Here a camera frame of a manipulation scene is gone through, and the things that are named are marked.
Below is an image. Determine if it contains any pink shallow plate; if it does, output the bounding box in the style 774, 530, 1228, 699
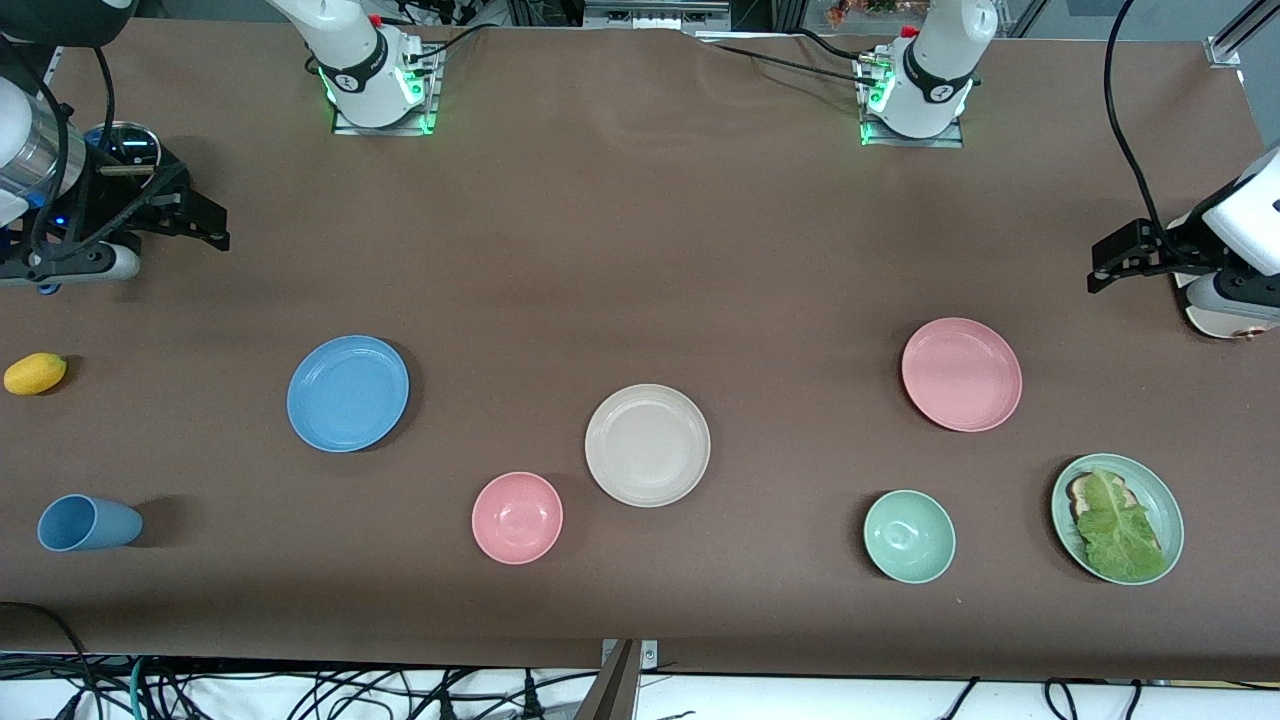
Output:
901, 317, 1024, 433

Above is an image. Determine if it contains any blue shallow plate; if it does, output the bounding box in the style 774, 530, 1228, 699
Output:
286, 335, 411, 453

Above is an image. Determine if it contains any yellow lemon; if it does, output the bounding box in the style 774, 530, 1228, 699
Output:
3, 352, 68, 396

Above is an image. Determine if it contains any toast bread slice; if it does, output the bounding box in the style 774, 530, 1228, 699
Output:
1065, 473, 1131, 521

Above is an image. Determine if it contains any green plate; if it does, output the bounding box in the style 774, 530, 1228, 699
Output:
1050, 453, 1186, 586

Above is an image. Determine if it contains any green lettuce leaf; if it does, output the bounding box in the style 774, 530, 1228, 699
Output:
1074, 468, 1167, 582

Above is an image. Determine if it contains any blue plastic cup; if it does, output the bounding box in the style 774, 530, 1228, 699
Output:
37, 494, 144, 553

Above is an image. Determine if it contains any green deep bowl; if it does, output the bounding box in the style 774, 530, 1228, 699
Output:
863, 489, 957, 584

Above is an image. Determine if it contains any pink deep bowl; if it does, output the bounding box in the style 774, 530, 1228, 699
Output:
471, 471, 564, 566

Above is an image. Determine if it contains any brown table cover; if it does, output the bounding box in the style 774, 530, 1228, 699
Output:
0, 18, 1280, 683

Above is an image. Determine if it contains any beige shallow plate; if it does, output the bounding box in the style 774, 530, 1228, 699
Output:
584, 384, 712, 508

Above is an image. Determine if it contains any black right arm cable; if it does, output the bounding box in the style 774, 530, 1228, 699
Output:
0, 40, 117, 263

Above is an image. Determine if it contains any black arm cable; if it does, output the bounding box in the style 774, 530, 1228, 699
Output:
1103, 0, 1177, 263
0, 40, 117, 263

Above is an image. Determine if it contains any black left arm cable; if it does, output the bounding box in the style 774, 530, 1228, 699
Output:
1103, 0, 1177, 263

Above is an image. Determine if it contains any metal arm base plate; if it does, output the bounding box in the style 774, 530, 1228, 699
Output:
858, 55, 967, 149
330, 40, 442, 137

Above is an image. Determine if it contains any aluminium frame profile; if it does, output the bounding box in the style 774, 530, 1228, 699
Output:
584, 0, 733, 33
1205, 0, 1280, 69

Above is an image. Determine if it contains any black base cable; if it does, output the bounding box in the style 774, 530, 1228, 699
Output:
400, 18, 501, 73
795, 27, 881, 67
700, 38, 883, 89

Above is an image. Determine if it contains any thick black floor cable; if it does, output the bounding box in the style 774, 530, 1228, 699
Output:
0, 600, 101, 720

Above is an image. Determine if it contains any dark metal post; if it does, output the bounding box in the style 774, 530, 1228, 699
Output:
572, 640, 642, 720

